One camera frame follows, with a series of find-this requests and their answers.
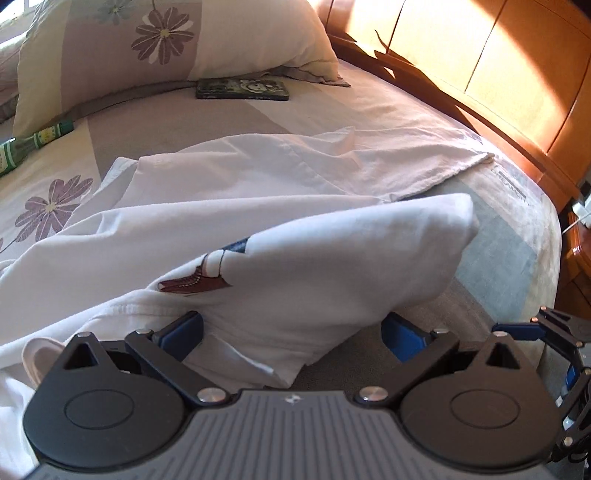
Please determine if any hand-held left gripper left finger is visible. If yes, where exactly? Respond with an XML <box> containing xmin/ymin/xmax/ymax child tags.
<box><xmin>60</xmin><ymin>311</ymin><xmax>232</xmax><ymax>409</ymax></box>

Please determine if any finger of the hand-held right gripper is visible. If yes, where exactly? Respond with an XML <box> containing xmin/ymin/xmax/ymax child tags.
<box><xmin>551</xmin><ymin>364</ymin><xmax>591</xmax><ymax>462</ymax></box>
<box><xmin>492</xmin><ymin>307</ymin><xmax>591</xmax><ymax>367</ymax></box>

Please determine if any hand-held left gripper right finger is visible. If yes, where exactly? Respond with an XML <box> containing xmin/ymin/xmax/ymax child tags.
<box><xmin>353</xmin><ymin>312</ymin><xmax>529</xmax><ymax>409</ymax></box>

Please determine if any white printed t-shirt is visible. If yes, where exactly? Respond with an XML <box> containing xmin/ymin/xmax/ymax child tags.
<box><xmin>0</xmin><ymin>191</ymin><xmax>481</xmax><ymax>467</ymax></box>

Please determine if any wooden nightstand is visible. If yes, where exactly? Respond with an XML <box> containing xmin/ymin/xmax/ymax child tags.
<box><xmin>554</xmin><ymin>217</ymin><xmax>591</xmax><ymax>319</ymax></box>

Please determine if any white charger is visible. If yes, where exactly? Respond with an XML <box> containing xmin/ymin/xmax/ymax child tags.
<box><xmin>571</xmin><ymin>182</ymin><xmax>591</xmax><ymax>217</ymax></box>

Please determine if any green glass bottle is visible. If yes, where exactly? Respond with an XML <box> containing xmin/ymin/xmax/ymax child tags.
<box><xmin>0</xmin><ymin>120</ymin><xmax>75</xmax><ymax>180</ymax></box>

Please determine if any dark phone with cartoon case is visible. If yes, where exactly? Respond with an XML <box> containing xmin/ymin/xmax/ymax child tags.
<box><xmin>195</xmin><ymin>78</ymin><xmax>291</xmax><ymax>102</ymax></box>

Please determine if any wooden headboard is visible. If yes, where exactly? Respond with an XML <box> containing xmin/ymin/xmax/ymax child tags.
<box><xmin>318</xmin><ymin>0</ymin><xmax>591</xmax><ymax>213</ymax></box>

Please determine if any floral patchwork pillow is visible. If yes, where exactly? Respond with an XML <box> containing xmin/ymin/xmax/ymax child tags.
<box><xmin>13</xmin><ymin>0</ymin><xmax>352</xmax><ymax>137</ymax></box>

